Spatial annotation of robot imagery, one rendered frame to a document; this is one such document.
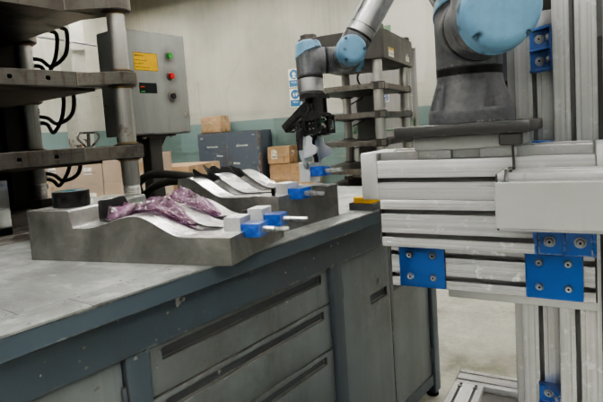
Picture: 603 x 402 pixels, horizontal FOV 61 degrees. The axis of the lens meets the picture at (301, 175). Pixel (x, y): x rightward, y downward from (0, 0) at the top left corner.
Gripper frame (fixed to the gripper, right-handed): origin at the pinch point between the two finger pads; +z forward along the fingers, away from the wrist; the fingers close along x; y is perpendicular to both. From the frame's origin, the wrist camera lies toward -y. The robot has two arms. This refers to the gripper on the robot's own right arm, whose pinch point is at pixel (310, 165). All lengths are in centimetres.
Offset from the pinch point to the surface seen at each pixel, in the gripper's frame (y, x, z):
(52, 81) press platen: -71, -38, -33
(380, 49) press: -149, 330, -130
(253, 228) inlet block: 17.7, -44.1, 14.4
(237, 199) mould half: -7.2, -23.1, 8.4
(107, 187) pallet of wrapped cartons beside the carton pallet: -369, 161, -14
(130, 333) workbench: 7, -66, 30
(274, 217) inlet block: 14.4, -33.9, 12.9
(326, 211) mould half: 6.4, -2.9, 13.3
